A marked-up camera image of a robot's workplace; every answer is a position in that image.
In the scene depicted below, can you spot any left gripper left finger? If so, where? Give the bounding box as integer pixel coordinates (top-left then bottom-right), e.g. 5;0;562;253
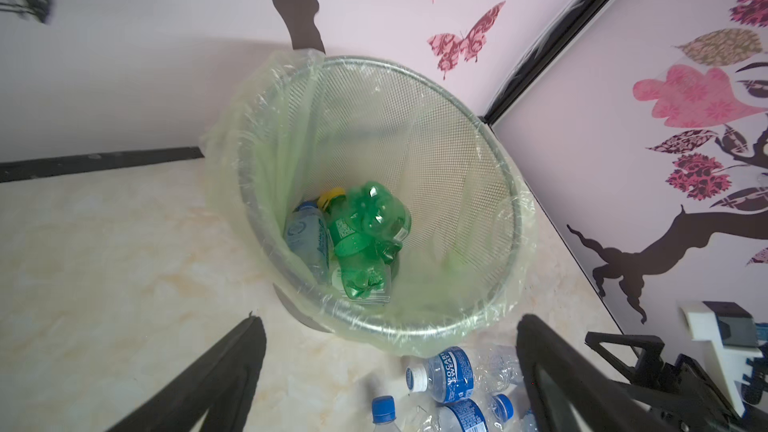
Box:
111;315;267;431

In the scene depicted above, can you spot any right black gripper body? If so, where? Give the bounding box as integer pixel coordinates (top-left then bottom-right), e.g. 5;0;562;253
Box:
635;353;767;431

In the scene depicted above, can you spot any clear bottle blue label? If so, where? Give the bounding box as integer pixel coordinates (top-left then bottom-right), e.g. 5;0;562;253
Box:
420;394;517;432
405;344;524;404

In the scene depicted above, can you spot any green bottle bin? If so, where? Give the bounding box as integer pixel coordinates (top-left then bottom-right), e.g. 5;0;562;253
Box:
317;180;412;264

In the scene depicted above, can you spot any mesh bin with green liner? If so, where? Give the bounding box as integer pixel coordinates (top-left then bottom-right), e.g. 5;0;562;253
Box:
201;50;536;356

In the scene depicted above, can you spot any Fiji bottle pink flower label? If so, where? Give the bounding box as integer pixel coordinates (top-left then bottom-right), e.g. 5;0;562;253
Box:
371;395;400;432

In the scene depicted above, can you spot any clear bottle blue cap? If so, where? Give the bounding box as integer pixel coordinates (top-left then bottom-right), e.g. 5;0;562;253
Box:
284;201;330;284

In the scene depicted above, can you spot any green bottle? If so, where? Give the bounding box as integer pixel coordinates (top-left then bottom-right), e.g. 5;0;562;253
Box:
330;253;393;305

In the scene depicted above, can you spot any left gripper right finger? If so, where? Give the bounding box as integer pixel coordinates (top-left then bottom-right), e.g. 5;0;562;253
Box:
516;314;657;431

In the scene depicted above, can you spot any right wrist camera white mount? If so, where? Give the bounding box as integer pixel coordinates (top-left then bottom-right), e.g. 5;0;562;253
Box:
678;301;762;417

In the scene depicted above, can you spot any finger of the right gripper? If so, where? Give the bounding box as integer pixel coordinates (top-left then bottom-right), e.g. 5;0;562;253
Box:
584;331;667;388

